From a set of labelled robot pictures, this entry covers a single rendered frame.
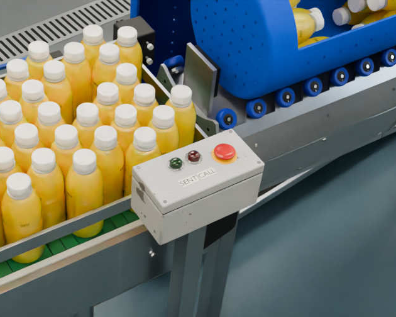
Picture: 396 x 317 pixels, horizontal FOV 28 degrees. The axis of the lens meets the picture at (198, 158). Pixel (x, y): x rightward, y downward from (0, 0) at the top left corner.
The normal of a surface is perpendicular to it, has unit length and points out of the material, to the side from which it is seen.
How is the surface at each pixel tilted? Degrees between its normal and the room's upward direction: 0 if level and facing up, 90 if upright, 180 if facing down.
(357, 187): 0
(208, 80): 90
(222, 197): 90
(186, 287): 90
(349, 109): 70
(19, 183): 0
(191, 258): 90
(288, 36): 64
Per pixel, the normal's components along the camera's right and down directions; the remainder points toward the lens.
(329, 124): 0.54, 0.36
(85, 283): 0.54, 0.63
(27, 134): 0.09, -0.70
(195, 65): -0.84, 0.33
